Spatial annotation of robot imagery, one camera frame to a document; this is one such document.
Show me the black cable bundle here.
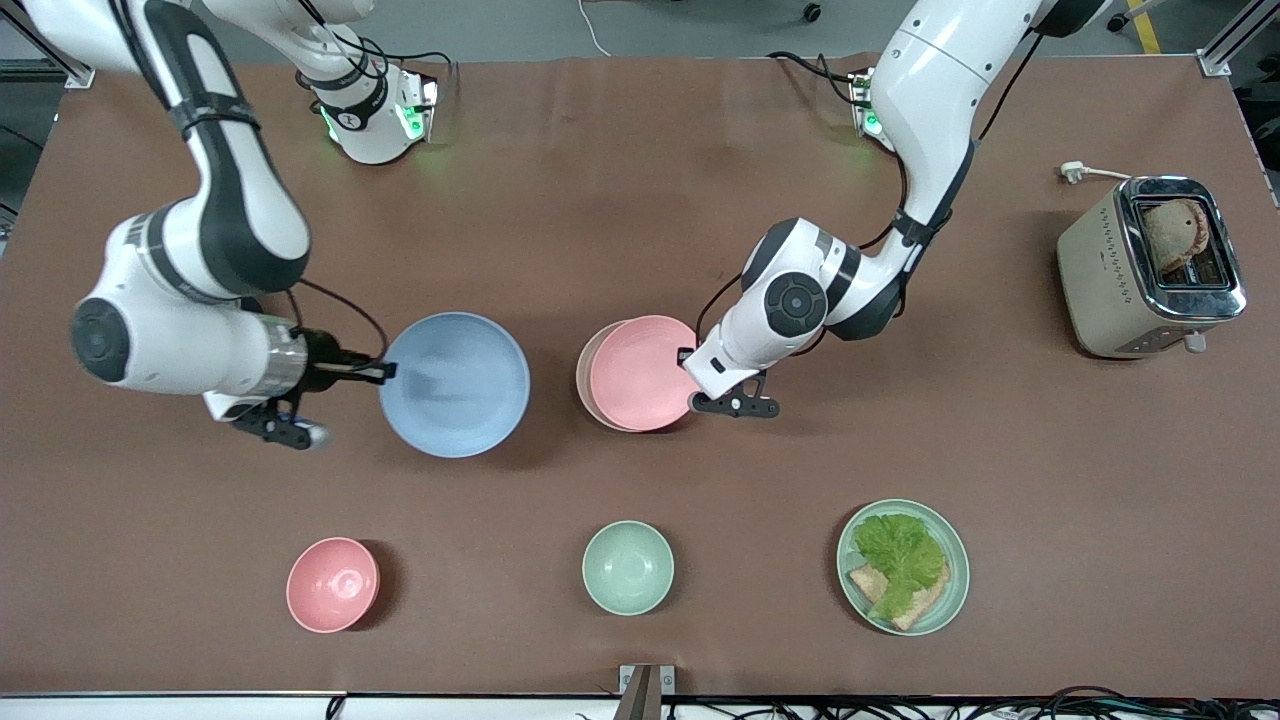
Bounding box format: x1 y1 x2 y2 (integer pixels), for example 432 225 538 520
660 685 1280 720

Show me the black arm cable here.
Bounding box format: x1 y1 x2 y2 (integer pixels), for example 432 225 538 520
975 28 1047 143
288 278 390 363

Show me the pink bowl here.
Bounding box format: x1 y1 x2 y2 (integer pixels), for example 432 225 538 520
286 537 381 634

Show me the brown table cover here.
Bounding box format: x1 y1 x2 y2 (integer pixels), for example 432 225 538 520
0 55 1280 699

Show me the beige and chrome toaster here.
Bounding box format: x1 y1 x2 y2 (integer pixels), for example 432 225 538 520
1057 176 1248 359

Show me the pink plate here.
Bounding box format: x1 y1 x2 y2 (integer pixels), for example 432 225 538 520
589 315 702 433

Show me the light blue plate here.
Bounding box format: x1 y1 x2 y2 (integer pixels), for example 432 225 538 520
378 312 532 459

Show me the black base cable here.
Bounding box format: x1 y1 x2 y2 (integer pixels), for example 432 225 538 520
767 50 873 103

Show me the beige plate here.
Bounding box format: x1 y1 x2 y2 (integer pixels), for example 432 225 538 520
576 320 627 431

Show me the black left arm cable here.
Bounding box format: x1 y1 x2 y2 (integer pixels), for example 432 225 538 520
975 28 1047 143

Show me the aluminium frame post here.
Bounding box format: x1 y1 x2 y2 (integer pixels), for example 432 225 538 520
0 0 98 89
1197 0 1280 79

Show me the white floor cable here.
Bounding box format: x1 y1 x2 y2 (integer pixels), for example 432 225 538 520
580 0 613 58

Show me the green lettuce leaf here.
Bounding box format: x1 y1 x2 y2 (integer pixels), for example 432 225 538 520
852 513 947 621

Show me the green plate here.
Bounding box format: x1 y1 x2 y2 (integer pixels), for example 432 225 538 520
837 499 971 637

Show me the green bowl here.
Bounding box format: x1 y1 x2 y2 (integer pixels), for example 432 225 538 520
582 520 675 616

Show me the brown toast slice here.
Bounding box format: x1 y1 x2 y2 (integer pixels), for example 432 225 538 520
1143 198 1213 277

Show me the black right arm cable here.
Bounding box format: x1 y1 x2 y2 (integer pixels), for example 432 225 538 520
288 278 390 363

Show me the brown bread slice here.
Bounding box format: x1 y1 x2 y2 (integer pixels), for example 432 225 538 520
848 563 951 632

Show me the grey metal bracket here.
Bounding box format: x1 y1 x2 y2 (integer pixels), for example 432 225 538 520
618 664 676 720

